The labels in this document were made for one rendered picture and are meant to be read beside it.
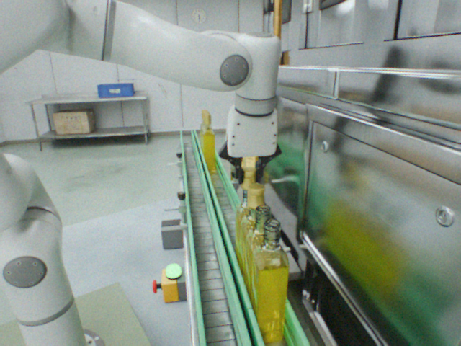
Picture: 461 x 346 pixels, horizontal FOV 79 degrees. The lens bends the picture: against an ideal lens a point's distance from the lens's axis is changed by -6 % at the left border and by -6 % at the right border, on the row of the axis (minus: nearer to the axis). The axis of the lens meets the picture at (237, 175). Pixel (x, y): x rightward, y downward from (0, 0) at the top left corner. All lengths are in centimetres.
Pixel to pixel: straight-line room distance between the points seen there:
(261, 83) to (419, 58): 24
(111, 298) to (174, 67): 62
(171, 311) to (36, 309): 42
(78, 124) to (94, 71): 114
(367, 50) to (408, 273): 33
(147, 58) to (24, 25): 14
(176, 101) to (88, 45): 586
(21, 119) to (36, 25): 665
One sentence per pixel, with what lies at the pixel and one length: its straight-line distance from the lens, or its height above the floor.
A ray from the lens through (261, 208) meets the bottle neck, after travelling 57.
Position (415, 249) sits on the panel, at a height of 119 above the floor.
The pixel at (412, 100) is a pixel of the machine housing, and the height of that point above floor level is 136.
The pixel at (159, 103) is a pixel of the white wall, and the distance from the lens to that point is 631.
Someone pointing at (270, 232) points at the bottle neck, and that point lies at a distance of 50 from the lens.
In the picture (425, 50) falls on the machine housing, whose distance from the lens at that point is 43.
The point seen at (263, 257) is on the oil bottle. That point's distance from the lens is 52.
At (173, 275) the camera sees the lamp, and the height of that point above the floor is 84.
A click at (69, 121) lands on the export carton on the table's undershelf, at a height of 49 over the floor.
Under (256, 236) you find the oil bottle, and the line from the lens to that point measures 57.
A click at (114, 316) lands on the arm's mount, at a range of 81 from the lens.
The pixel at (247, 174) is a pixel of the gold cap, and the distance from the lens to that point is 63.
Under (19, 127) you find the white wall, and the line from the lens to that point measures 709.
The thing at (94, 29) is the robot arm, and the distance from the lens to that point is 45.
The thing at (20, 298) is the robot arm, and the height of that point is 106.
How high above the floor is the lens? 139
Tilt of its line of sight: 21 degrees down
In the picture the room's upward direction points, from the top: straight up
